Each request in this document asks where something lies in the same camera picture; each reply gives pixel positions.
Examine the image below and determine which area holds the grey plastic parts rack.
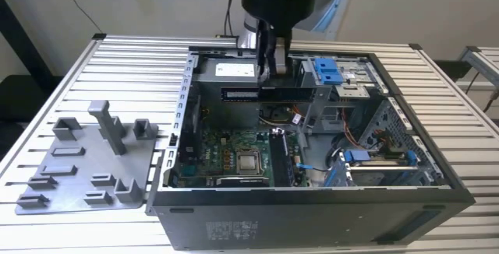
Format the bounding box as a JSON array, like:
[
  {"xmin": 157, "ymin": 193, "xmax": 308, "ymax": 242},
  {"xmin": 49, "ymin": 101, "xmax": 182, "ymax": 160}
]
[{"xmin": 15, "ymin": 100, "xmax": 163, "ymax": 215}]

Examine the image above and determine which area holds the yellow and black wire bundle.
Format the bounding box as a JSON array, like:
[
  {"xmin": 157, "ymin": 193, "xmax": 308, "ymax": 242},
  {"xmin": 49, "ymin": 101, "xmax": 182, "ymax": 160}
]
[{"xmin": 258, "ymin": 104, "xmax": 304, "ymax": 126}]

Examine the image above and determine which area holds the black RAM slot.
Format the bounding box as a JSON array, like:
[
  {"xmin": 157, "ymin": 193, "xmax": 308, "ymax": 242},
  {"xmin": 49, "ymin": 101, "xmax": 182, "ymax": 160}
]
[{"xmin": 270, "ymin": 133, "xmax": 286, "ymax": 187}]

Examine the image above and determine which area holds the blue disk carrier with disk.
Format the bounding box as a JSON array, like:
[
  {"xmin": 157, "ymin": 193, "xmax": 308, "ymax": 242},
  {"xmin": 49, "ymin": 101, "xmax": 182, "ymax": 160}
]
[{"xmin": 326, "ymin": 149, "xmax": 421, "ymax": 187}]

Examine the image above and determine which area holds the black RAM stick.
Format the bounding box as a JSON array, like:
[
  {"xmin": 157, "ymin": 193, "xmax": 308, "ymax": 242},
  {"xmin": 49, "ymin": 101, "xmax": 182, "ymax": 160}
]
[
  {"xmin": 221, "ymin": 86, "xmax": 317, "ymax": 103},
  {"xmin": 282, "ymin": 133, "xmax": 297, "ymax": 185}
]

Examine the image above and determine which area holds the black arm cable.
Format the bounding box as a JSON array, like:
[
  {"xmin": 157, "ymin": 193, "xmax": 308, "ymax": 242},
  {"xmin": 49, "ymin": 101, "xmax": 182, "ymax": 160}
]
[{"xmin": 223, "ymin": 0, "xmax": 238, "ymax": 37}]

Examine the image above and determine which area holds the black CPU socket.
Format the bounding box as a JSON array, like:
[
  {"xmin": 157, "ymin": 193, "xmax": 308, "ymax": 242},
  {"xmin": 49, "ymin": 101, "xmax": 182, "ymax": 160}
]
[{"xmin": 233, "ymin": 147, "xmax": 265, "ymax": 176}]

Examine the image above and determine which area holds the grey power supply unit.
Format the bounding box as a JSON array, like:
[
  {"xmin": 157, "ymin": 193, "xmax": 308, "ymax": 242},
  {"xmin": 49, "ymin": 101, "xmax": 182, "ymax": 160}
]
[{"xmin": 193, "ymin": 58, "xmax": 266, "ymax": 129}]

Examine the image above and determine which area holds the black open PC case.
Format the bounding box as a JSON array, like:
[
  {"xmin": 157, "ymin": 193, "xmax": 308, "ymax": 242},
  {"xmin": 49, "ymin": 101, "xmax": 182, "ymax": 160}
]
[{"xmin": 145, "ymin": 46, "xmax": 477, "ymax": 251}]

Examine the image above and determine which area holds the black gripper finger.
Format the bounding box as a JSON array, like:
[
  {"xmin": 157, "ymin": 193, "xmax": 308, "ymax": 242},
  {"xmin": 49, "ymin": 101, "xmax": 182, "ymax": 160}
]
[
  {"xmin": 255, "ymin": 20, "xmax": 276, "ymax": 88},
  {"xmin": 274, "ymin": 37, "xmax": 294, "ymax": 76}
]

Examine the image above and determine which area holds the grey metal drive cage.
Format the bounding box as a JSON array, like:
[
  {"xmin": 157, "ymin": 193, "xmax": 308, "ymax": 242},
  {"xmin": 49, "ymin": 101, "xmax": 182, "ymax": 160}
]
[{"xmin": 290, "ymin": 57, "xmax": 392, "ymax": 134}]

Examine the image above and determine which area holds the black slanted stand pole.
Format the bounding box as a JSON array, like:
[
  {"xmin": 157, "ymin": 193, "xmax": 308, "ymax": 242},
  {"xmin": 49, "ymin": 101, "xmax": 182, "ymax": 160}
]
[{"xmin": 0, "ymin": 0, "xmax": 55, "ymax": 77}]

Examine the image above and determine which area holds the blue disk carrier clip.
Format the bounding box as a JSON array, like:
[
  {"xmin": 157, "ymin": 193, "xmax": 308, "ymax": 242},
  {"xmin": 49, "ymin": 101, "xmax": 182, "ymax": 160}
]
[{"xmin": 314, "ymin": 57, "xmax": 344, "ymax": 86}]

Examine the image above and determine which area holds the orange wire bundle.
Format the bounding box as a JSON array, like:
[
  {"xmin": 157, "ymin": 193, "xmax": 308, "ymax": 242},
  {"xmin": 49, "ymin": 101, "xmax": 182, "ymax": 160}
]
[{"xmin": 340, "ymin": 106, "xmax": 366, "ymax": 149}]

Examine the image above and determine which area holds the thin black wall cable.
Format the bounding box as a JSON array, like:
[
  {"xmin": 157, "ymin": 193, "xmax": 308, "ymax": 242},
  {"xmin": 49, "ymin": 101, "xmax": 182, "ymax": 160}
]
[{"xmin": 58, "ymin": 0, "xmax": 105, "ymax": 34}]

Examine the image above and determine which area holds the silver CPU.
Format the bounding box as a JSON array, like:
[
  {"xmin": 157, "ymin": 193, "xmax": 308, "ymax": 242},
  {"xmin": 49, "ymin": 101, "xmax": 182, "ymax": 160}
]
[{"xmin": 238, "ymin": 154, "xmax": 261, "ymax": 175}]

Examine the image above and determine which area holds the black graphics card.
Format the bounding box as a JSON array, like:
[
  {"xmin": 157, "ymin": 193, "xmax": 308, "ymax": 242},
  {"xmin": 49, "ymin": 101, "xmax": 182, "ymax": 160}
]
[{"xmin": 215, "ymin": 177, "xmax": 272, "ymax": 187}]

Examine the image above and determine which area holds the black box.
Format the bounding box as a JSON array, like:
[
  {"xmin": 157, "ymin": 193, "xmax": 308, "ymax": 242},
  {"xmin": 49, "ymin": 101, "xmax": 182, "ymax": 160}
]
[{"xmin": 434, "ymin": 60, "xmax": 472, "ymax": 82}]

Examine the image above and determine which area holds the green motherboard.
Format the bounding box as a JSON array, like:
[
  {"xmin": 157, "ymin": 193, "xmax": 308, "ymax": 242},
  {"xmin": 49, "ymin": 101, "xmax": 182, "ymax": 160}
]
[{"xmin": 170, "ymin": 128, "xmax": 309, "ymax": 188}]

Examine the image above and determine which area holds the metal slat side table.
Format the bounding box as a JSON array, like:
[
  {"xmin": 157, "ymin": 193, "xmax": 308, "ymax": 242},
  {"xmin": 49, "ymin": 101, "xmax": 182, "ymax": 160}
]
[{"xmin": 456, "ymin": 46, "xmax": 499, "ymax": 91}]

